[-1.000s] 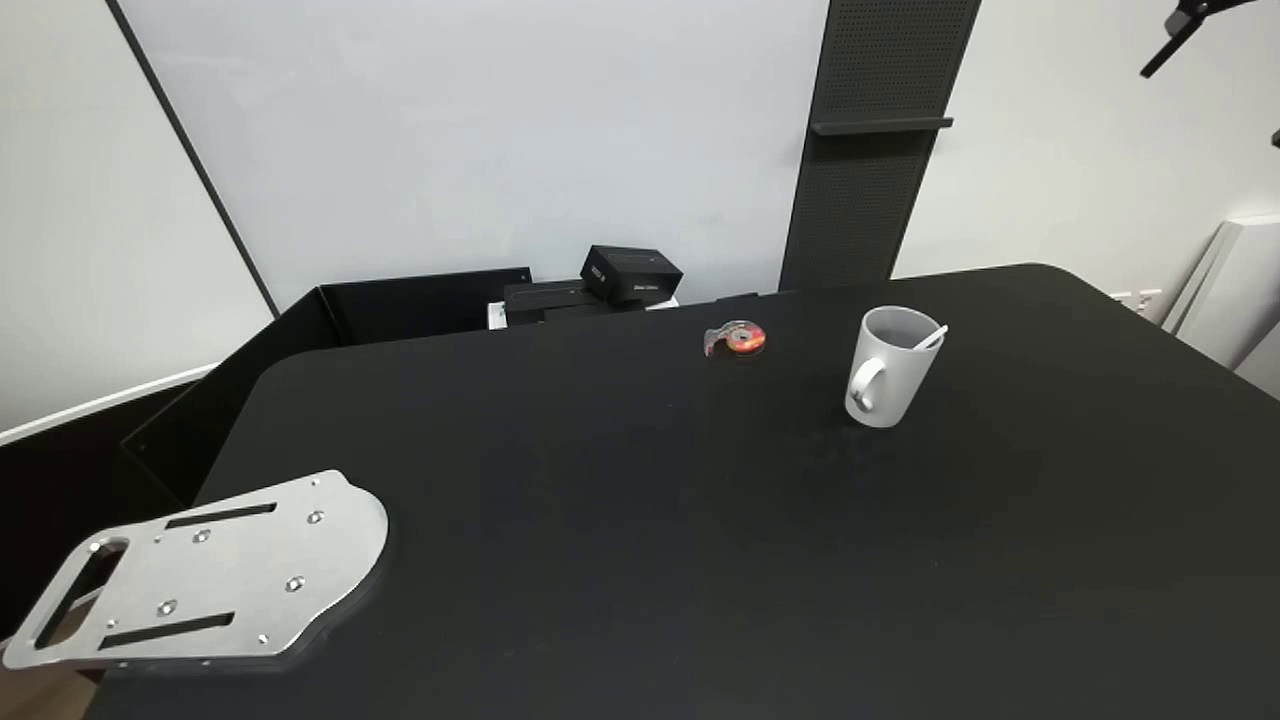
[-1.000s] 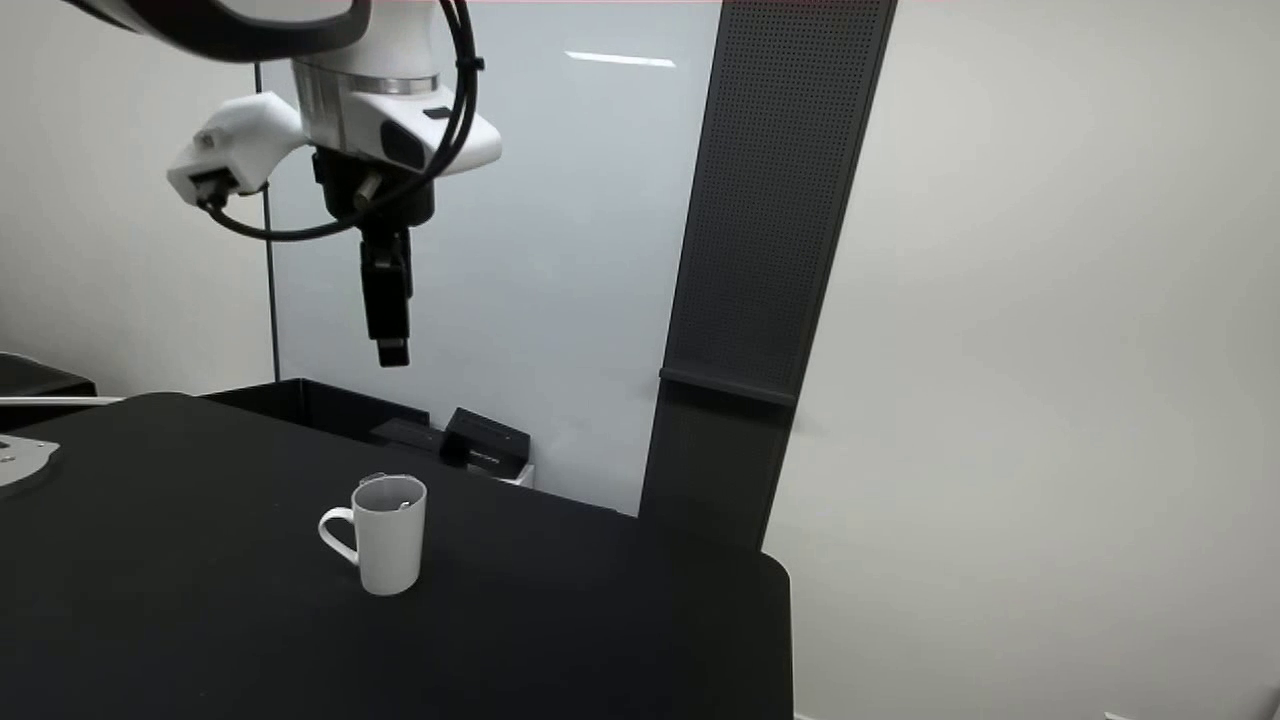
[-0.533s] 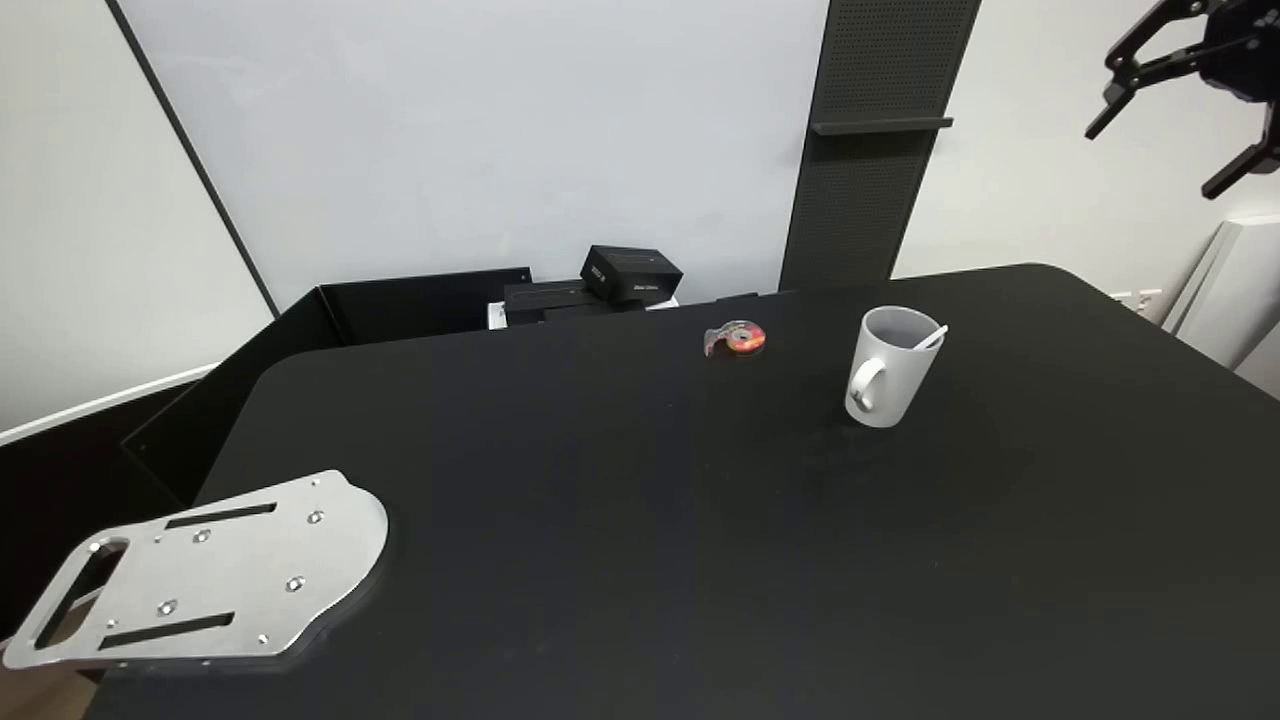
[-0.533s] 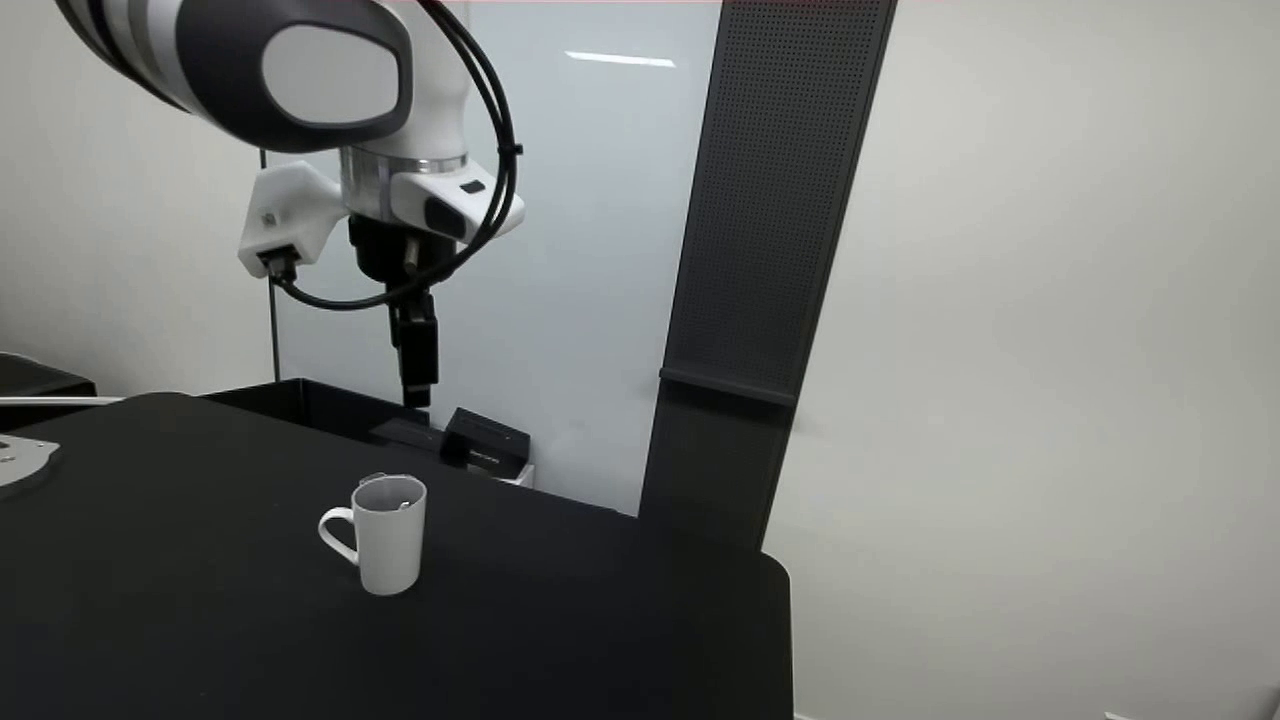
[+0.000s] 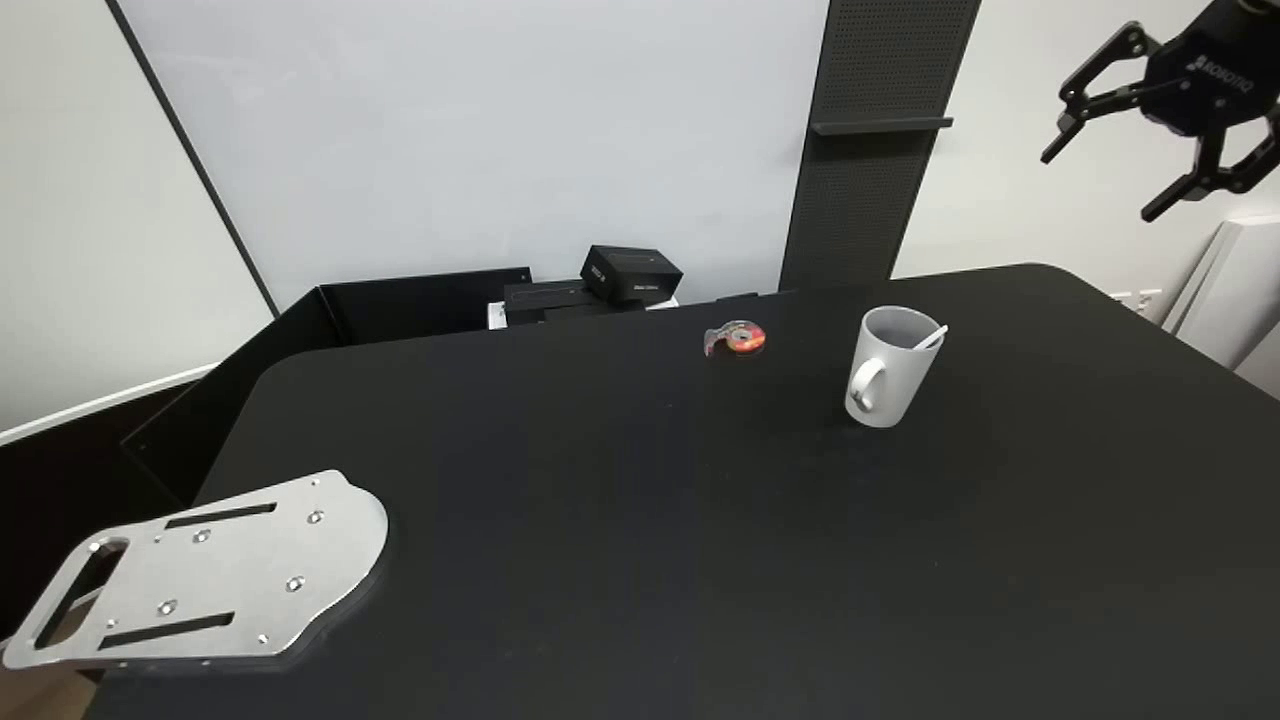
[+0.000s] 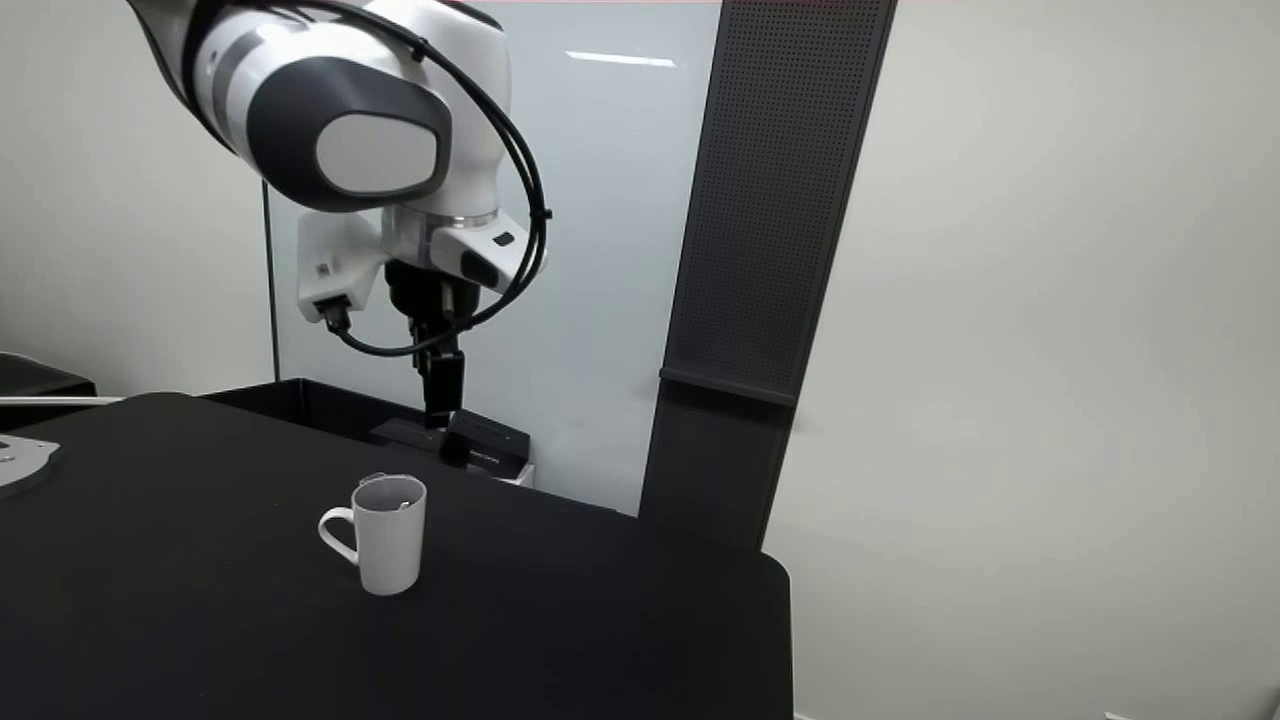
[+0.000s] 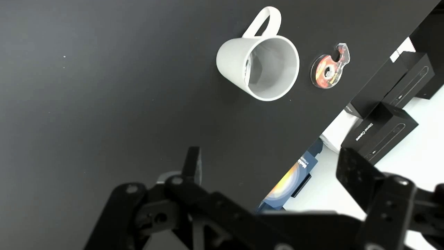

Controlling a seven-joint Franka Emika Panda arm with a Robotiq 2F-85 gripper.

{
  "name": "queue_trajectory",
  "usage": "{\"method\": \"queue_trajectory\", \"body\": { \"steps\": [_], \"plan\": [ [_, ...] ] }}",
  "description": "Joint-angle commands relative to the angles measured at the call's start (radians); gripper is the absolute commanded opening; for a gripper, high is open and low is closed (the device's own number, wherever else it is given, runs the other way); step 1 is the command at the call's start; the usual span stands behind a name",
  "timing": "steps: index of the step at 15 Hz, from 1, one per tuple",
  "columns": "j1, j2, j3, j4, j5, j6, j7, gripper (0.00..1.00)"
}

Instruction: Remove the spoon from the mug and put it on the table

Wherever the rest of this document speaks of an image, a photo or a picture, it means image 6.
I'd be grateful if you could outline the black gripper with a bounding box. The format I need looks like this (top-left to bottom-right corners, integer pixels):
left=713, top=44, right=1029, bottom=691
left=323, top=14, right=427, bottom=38
left=381, top=255, right=485, bottom=433

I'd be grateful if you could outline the white ceramic mug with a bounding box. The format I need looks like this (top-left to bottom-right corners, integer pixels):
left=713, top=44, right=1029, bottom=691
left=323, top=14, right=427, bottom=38
left=313, top=470, right=430, bottom=600

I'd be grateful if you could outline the white board panel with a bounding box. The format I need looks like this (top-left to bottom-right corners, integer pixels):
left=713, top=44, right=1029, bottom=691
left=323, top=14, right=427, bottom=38
left=258, top=0, right=722, bottom=520

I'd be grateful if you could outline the black tablecloth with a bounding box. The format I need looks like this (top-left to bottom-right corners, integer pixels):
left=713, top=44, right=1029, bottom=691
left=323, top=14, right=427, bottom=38
left=0, top=394, right=795, bottom=720

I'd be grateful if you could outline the black vertical pillar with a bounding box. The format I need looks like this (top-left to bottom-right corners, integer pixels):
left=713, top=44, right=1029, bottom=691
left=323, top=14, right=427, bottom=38
left=636, top=0, right=900, bottom=555

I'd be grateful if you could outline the black low shelf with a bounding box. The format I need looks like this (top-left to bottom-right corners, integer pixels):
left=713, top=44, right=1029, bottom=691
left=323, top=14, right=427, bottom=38
left=0, top=351, right=99, bottom=433

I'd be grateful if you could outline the black camera box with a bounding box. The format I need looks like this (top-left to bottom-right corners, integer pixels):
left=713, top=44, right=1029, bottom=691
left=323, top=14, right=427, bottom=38
left=434, top=409, right=536, bottom=473

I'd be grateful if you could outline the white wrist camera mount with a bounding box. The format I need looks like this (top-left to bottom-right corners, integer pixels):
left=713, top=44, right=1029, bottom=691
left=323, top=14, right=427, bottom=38
left=292, top=205, right=530, bottom=336

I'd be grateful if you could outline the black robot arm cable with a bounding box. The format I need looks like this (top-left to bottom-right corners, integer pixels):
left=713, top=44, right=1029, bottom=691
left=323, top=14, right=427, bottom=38
left=313, top=0, right=553, bottom=359

